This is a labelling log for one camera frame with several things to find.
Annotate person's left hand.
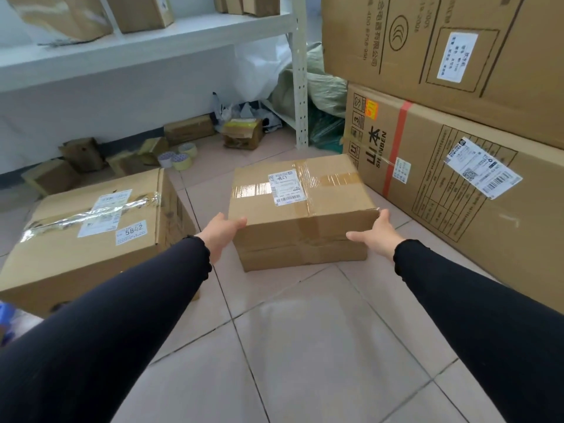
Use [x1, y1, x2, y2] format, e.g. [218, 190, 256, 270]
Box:
[195, 212, 248, 265]

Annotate person's right hand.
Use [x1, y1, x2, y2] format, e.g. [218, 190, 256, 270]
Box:
[346, 209, 406, 261]

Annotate taped cardboard parcel box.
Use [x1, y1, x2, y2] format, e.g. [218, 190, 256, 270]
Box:
[228, 154, 380, 273]

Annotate person's left forearm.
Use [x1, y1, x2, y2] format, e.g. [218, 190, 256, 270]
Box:
[0, 235, 213, 423]

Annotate person's right forearm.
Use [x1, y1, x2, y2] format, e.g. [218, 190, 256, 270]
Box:
[393, 239, 564, 423]

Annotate cardboard box yellow tape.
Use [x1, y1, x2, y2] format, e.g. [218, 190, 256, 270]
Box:
[222, 118, 265, 150]

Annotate long flat cardboard box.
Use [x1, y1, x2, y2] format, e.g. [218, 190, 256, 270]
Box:
[163, 114, 216, 146]

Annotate crumpled black white plastic bags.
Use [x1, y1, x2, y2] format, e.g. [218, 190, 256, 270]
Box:
[213, 91, 283, 133]

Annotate huge cardboard carton red stripe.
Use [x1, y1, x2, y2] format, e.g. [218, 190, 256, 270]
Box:
[343, 83, 564, 314]

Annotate small open cardboard box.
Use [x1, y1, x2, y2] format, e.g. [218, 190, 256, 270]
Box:
[137, 136, 171, 158]

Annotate dark green plastic bag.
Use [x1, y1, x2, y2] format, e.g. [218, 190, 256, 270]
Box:
[308, 105, 346, 149]

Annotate small brown cardboard box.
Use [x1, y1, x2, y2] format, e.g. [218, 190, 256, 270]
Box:
[58, 137, 105, 173]
[106, 150, 156, 177]
[21, 159, 80, 197]

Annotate green woven sack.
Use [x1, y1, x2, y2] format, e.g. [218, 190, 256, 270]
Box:
[269, 43, 349, 120]

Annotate large cardboard box crumpled tape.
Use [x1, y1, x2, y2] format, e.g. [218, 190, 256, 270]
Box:
[0, 168, 200, 318]

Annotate white plastic bag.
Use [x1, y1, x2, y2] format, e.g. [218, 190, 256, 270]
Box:
[233, 34, 295, 104]

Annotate white metal shelf rack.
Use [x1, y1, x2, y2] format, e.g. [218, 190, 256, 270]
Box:
[0, 0, 309, 150]

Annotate huge cardboard carton black print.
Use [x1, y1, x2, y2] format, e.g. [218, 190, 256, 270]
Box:
[321, 0, 564, 150]

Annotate row of brown cardboard boxes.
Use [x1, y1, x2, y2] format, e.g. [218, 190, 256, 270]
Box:
[213, 0, 281, 17]

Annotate cardboard box white label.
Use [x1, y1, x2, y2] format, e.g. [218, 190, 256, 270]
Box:
[105, 0, 175, 34]

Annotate blue object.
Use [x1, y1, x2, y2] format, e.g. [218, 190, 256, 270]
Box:
[0, 301, 16, 345]

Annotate worn cardboard box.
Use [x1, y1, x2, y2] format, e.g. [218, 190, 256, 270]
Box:
[4, 0, 113, 43]

